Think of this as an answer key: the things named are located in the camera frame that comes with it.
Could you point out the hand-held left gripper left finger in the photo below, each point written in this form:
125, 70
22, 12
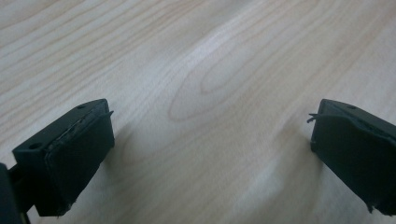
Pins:
67, 161

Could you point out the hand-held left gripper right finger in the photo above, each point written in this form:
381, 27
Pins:
355, 155

